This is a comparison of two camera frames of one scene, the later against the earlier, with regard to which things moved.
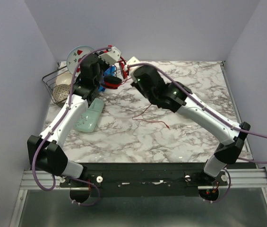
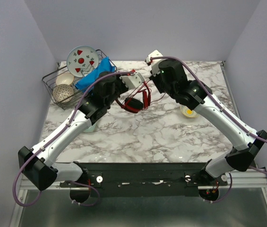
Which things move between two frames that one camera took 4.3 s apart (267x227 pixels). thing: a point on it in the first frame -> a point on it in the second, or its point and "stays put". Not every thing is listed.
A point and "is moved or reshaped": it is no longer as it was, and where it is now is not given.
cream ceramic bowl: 64,78 stays put
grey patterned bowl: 61,91 stays put
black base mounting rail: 145,179 stays put
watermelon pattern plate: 75,56 stays put
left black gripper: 104,63 -> 124,89
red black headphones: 113,82 is moved or reshaped
